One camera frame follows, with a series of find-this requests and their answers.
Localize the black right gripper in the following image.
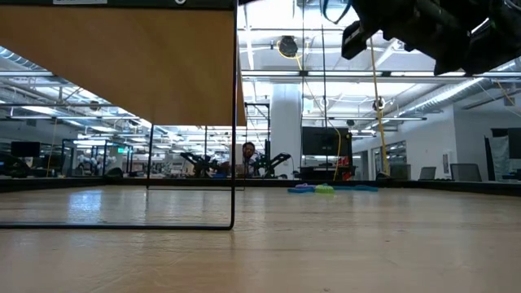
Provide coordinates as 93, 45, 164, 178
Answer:
340, 0, 469, 77

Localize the wide grey office chair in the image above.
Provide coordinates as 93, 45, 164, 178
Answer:
449, 163, 483, 182

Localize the black large screen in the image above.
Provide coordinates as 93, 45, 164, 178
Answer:
301, 126, 353, 157

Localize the black screen cart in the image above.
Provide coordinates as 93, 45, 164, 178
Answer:
299, 155, 358, 181

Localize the dark grey box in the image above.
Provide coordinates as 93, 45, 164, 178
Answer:
389, 163, 412, 181

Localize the person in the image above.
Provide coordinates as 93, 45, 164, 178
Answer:
239, 141, 262, 177

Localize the small black monitor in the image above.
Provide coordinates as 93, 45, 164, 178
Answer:
10, 141, 42, 159

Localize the black hanging cable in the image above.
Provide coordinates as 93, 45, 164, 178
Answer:
300, 0, 307, 180
318, 0, 330, 181

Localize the black ceiling cable reel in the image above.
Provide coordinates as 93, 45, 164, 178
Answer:
278, 35, 300, 59

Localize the thick yellow cable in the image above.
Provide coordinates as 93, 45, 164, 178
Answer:
368, 37, 391, 177

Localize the black rack frame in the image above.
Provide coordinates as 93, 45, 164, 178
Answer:
243, 102, 272, 179

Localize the thin yellow cable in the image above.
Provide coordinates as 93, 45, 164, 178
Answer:
275, 39, 342, 181

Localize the wooden stand with black frame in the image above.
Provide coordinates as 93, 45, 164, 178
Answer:
0, 0, 247, 231

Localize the black cell frame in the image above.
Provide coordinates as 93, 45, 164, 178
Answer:
60, 138, 134, 177

